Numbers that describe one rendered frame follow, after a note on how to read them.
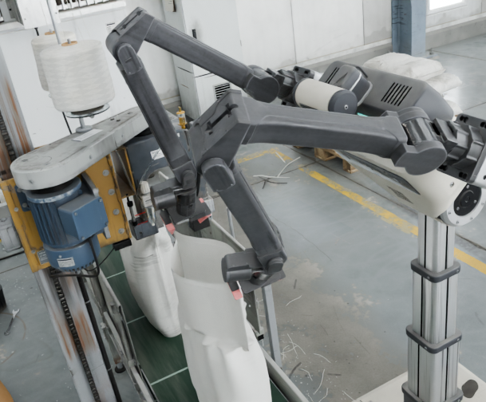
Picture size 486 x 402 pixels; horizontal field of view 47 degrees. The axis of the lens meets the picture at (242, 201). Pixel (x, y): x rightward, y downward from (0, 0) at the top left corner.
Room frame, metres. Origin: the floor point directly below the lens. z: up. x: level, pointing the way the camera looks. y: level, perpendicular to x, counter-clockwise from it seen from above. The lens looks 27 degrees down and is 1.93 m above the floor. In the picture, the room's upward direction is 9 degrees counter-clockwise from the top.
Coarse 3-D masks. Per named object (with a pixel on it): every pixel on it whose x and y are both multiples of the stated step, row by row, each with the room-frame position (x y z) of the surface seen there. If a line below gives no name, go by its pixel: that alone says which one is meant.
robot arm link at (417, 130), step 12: (408, 120) 0.94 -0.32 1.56; (420, 120) 0.93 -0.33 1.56; (432, 120) 0.95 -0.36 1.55; (408, 132) 0.92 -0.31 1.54; (420, 132) 0.91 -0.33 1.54; (432, 132) 0.91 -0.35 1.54; (444, 132) 0.92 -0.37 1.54; (408, 144) 0.90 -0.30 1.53; (444, 144) 0.91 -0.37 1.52; (456, 144) 0.91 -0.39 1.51
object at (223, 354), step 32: (192, 256) 1.57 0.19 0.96; (192, 288) 1.32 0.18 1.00; (224, 288) 1.26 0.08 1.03; (192, 320) 1.34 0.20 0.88; (224, 320) 1.27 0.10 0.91; (192, 352) 1.43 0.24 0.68; (224, 352) 1.26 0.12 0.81; (256, 352) 1.27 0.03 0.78; (224, 384) 1.25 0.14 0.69; (256, 384) 1.25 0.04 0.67
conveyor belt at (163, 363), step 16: (112, 256) 2.62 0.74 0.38; (112, 272) 2.46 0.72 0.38; (112, 288) 2.31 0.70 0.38; (128, 288) 2.29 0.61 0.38; (128, 304) 2.16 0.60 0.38; (128, 320) 2.04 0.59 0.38; (144, 320) 2.02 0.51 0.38; (144, 336) 1.91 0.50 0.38; (160, 336) 1.90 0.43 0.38; (176, 336) 1.88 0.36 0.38; (144, 352) 1.81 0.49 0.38; (160, 352) 1.80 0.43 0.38; (176, 352) 1.78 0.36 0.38; (144, 368) 1.71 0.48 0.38; (160, 368) 1.70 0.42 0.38; (176, 368) 1.69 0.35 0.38; (160, 384) 1.61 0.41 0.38; (176, 384) 1.60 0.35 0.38; (192, 384) 1.59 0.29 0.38; (272, 384) 1.53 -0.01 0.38; (160, 400) 1.53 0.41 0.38; (176, 400) 1.52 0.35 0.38; (192, 400) 1.51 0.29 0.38; (272, 400) 1.45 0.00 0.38
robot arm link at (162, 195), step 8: (184, 176) 1.38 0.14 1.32; (192, 176) 1.39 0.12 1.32; (160, 184) 1.42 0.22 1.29; (168, 184) 1.41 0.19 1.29; (176, 184) 1.41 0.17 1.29; (184, 184) 1.38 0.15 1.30; (192, 184) 1.40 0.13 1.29; (152, 192) 1.39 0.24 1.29; (160, 192) 1.39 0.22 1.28; (168, 192) 1.40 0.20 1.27; (152, 200) 1.41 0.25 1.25; (160, 200) 1.39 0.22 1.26; (168, 200) 1.39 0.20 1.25; (160, 208) 1.39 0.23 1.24
